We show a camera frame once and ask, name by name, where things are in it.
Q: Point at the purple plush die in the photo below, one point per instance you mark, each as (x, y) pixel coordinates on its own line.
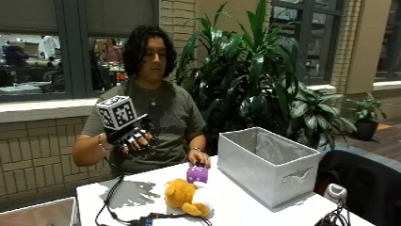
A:
(197, 175)

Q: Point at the the person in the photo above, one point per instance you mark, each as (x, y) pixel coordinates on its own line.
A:
(171, 116)

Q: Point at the white marker cube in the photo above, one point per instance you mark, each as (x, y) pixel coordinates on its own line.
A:
(116, 111)

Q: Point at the yellow soft toy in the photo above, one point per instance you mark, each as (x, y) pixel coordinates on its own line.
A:
(180, 194)

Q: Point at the grey fabric storage box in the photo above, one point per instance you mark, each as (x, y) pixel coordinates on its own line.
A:
(266, 169)

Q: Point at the black electronics box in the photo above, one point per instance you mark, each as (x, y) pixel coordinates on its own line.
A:
(145, 221)

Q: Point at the tall green leafy plant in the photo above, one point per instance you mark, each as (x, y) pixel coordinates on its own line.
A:
(242, 72)

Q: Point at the variegated leafy plant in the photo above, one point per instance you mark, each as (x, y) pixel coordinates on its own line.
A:
(313, 116)

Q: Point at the white plastic device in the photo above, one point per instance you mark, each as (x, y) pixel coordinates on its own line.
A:
(334, 192)

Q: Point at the black chair back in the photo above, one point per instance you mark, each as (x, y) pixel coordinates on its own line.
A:
(368, 188)

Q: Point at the black plant pot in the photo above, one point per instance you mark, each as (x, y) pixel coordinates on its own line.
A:
(365, 130)

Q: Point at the small potted plant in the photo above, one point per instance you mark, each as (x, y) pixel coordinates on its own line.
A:
(368, 109)

